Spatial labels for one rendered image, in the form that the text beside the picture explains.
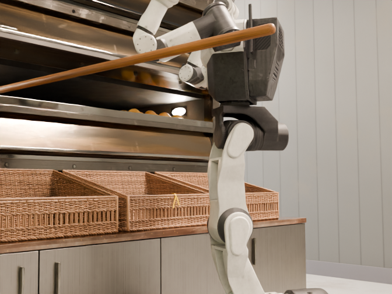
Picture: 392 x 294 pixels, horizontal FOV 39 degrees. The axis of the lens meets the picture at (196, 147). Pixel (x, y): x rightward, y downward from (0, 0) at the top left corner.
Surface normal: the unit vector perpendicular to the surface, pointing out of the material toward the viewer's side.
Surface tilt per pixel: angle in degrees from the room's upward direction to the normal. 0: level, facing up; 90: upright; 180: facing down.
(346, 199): 90
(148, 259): 90
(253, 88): 116
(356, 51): 90
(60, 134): 70
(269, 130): 90
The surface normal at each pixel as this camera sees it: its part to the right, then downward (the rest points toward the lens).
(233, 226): 0.32, -0.07
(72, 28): 0.70, -0.39
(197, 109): -0.67, -0.05
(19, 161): 0.75, -0.05
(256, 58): -0.29, -0.07
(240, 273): 0.26, 0.36
